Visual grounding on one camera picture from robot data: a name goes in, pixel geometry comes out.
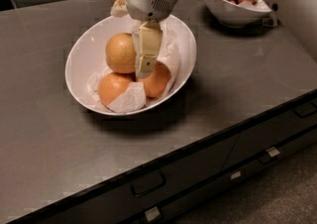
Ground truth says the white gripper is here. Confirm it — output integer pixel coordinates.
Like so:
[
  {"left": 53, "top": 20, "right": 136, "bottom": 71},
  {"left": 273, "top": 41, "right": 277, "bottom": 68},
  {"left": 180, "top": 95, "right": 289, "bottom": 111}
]
[{"left": 110, "top": 0, "right": 178, "bottom": 79}]

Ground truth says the top orange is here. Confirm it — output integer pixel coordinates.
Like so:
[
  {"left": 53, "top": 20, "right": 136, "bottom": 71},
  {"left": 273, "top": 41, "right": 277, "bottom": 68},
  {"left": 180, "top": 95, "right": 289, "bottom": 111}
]
[{"left": 105, "top": 33, "right": 136, "bottom": 73}]

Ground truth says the orange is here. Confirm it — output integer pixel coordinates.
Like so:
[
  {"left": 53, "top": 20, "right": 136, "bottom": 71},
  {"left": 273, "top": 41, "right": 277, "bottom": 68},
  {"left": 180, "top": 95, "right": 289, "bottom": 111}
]
[
  {"left": 105, "top": 33, "right": 136, "bottom": 73},
  {"left": 137, "top": 61, "right": 171, "bottom": 98},
  {"left": 98, "top": 72, "right": 133, "bottom": 106}
]

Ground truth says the white oval bowl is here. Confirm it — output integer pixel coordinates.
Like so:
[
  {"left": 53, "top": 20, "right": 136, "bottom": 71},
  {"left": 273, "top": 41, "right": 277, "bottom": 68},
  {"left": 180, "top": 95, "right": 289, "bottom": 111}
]
[{"left": 65, "top": 15, "right": 197, "bottom": 116}]

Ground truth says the right orange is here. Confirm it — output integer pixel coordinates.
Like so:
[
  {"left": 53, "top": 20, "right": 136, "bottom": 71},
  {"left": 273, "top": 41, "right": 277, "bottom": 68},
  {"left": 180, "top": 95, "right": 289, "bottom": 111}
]
[{"left": 137, "top": 61, "right": 171, "bottom": 98}]

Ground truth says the left front orange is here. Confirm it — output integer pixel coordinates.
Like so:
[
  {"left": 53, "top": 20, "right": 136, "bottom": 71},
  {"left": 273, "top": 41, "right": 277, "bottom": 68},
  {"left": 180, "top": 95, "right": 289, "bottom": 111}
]
[{"left": 98, "top": 72, "right": 133, "bottom": 106}]

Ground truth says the white paper in oval bowl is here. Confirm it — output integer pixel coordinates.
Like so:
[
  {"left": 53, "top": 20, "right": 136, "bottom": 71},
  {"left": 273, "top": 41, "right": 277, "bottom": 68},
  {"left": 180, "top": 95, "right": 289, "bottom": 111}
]
[{"left": 87, "top": 22, "right": 179, "bottom": 113}]

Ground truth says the white round bowl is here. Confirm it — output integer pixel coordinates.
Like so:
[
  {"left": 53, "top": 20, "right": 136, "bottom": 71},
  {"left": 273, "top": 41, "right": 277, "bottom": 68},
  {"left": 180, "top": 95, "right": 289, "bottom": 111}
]
[{"left": 203, "top": 0, "right": 271, "bottom": 28}]

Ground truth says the right black drawer front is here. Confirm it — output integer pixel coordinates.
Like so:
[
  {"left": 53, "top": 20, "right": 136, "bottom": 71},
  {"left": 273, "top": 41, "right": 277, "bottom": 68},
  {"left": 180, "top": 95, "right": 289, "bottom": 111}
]
[{"left": 223, "top": 99, "right": 317, "bottom": 169}]

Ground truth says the black drawer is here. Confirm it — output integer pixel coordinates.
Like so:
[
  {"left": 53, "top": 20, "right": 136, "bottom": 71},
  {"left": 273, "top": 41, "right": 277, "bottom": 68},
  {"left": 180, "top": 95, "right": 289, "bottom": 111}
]
[
  {"left": 9, "top": 136, "right": 237, "bottom": 224},
  {"left": 223, "top": 99, "right": 317, "bottom": 169},
  {"left": 119, "top": 126, "right": 317, "bottom": 224}
]

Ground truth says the left black drawer front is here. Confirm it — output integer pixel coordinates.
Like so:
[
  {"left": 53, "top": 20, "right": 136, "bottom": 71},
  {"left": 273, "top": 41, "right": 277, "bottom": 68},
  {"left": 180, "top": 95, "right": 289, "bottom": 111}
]
[{"left": 9, "top": 136, "right": 237, "bottom": 224}]

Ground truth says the lower black drawer front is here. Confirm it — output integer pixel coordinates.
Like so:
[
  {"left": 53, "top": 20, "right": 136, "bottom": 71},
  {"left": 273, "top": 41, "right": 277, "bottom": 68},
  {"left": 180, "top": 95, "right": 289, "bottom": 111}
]
[{"left": 119, "top": 126, "right": 317, "bottom": 224}]

